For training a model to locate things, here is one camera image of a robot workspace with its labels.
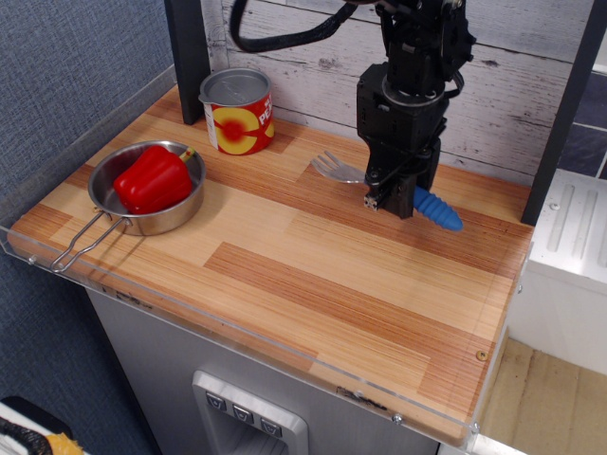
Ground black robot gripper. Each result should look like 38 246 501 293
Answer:
357 63 449 219

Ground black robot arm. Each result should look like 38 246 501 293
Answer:
357 1 476 219

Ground dark right frame post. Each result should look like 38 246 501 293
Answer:
521 0 606 227

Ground white appliance at right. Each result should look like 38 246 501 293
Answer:
506 170 606 373

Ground red bell pepper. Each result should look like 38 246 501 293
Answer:
113 145 195 214

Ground dark frame post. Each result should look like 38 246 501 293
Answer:
521 0 606 227
164 0 211 125

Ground dark left frame post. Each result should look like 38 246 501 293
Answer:
164 0 211 125

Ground small steel pan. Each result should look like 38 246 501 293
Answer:
50 140 206 273

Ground black yellow cable bundle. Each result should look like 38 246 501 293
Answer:
0 395 86 455

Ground grey cabinet with dispenser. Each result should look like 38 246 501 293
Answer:
88 291 439 454

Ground red yellow tin can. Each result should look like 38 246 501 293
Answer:
198 68 275 155

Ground black braided cable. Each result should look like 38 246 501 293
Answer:
229 0 361 54

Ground blue handled metal fork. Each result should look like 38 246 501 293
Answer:
310 151 464 231

